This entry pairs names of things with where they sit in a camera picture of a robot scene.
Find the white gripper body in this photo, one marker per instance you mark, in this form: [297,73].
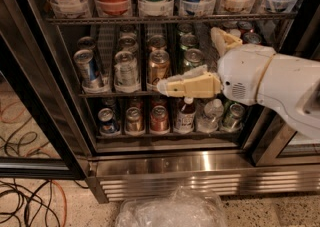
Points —
[242,72]

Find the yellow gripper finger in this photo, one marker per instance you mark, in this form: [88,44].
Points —
[224,41]
[195,83]

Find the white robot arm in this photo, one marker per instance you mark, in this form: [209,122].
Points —
[290,86]

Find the clear water bottle bottom shelf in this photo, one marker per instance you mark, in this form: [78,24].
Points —
[208,116]

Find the green can bottom shelf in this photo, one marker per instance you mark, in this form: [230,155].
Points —
[232,120]

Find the red can bottom shelf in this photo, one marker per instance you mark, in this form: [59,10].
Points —
[159,120]

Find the glass fridge door left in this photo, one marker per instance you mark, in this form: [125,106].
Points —
[30,144]

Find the green soda can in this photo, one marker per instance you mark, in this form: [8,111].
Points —
[192,58]

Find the red Coca-Cola can behind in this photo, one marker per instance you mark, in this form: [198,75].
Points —
[252,38]

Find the gold ginger ale can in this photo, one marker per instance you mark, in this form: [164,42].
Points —
[158,68]

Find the white silver soda can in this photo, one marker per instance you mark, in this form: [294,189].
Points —
[127,79]

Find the blue Pepsi can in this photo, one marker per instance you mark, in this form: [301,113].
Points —
[108,125]

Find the blue silver soda can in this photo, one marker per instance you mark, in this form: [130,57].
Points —
[92,79]

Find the clear plastic bag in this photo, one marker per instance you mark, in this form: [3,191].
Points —
[184,207]

